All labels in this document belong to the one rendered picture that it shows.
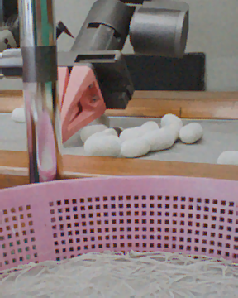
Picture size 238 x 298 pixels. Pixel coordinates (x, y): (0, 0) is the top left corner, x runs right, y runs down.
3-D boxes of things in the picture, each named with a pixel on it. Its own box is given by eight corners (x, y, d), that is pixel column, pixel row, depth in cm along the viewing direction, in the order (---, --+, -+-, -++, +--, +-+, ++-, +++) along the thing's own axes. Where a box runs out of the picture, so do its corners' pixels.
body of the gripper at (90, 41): (116, 62, 51) (134, 17, 56) (32, 63, 55) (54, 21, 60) (131, 104, 56) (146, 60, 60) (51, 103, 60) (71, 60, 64)
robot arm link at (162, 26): (116, 11, 71) (109, -41, 64) (197, 16, 67) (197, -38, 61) (92, 69, 64) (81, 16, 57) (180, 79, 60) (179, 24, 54)
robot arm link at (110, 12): (96, 26, 66) (89, -9, 62) (145, 31, 64) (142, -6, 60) (79, 61, 62) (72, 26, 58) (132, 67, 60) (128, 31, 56)
